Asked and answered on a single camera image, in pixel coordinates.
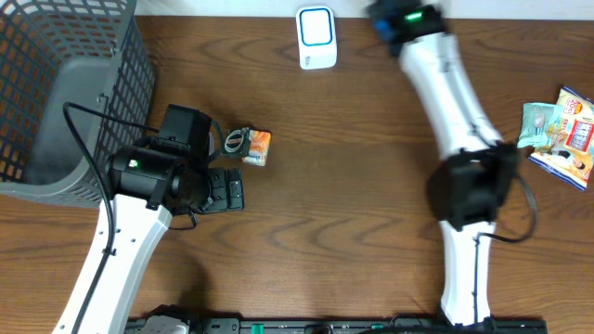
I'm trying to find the white barcode scanner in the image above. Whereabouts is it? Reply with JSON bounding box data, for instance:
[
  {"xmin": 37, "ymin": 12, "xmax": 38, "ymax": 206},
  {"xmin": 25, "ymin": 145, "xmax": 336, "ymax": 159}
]
[{"xmin": 295, "ymin": 6, "xmax": 338, "ymax": 71}]

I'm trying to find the light green snack packet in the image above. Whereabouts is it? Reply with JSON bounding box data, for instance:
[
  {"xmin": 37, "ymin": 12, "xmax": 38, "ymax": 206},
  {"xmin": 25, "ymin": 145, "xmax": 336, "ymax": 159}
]
[{"xmin": 517, "ymin": 102, "xmax": 563, "ymax": 148}]

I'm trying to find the large beige snack bag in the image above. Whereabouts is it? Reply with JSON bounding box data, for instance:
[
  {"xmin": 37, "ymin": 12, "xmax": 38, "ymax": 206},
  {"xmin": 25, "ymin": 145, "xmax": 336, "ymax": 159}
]
[{"xmin": 528, "ymin": 86, "xmax": 593, "ymax": 191}]

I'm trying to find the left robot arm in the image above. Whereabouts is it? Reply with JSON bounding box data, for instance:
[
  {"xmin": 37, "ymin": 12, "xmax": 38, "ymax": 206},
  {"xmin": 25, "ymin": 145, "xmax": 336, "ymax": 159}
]
[{"xmin": 55, "ymin": 102, "xmax": 245, "ymax": 333}]

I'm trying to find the dark green round-logo packet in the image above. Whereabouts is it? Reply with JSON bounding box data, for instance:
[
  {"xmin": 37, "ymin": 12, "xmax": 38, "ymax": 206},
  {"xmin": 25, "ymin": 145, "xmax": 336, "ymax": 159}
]
[{"xmin": 222, "ymin": 127, "xmax": 253, "ymax": 159}]

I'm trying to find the orange small snack packet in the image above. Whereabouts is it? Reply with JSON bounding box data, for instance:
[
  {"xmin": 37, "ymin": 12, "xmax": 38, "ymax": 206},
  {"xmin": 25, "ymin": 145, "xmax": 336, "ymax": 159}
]
[{"xmin": 242, "ymin": 130, "xmax": 272, "ymax": 167}]

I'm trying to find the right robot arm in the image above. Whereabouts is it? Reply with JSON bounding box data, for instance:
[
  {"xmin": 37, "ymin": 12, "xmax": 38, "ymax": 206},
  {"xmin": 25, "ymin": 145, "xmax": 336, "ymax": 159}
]
[{"xmin": 367, "ymin": 1, "xmax": 517, "ymax": 327}]

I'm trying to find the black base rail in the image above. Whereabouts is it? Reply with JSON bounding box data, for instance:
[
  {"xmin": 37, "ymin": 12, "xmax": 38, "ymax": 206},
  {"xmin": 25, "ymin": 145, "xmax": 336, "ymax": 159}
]
[{"xmin": 124, "ymin": 315, "xmax": 549, "ymax": 334}]

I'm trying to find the dark grey mesh plastic basket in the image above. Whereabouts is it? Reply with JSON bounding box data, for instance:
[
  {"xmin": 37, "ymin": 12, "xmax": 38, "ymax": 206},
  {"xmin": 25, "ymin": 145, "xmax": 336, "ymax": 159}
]
[{"xmin": 1, "ymin": 0, "xmax": 156, "ymax": 208}]

